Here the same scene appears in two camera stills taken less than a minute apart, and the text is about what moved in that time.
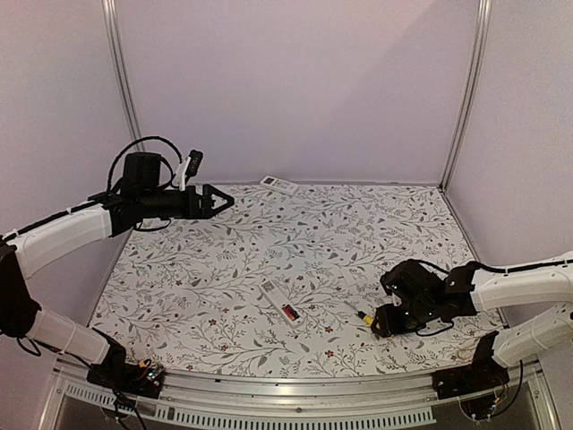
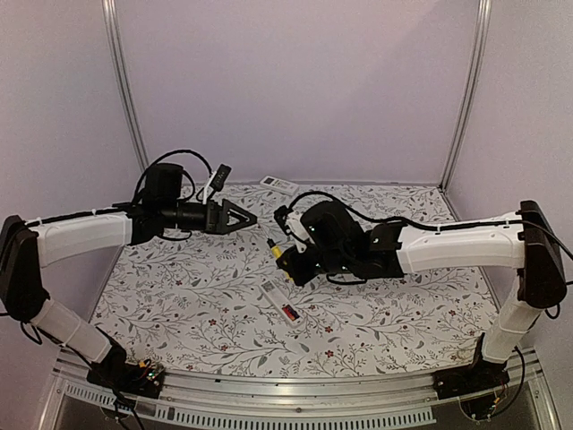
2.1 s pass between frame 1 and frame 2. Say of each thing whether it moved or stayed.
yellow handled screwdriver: moved
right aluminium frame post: stayed
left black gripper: moved
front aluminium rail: stayed
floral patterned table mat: stayed
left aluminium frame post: stayed
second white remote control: stayed
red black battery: stayed
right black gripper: moved
